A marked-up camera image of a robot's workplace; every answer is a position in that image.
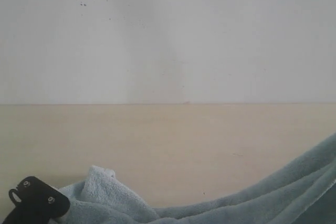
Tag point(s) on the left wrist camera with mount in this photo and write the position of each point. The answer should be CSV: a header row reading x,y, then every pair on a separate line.
x,y
36,202

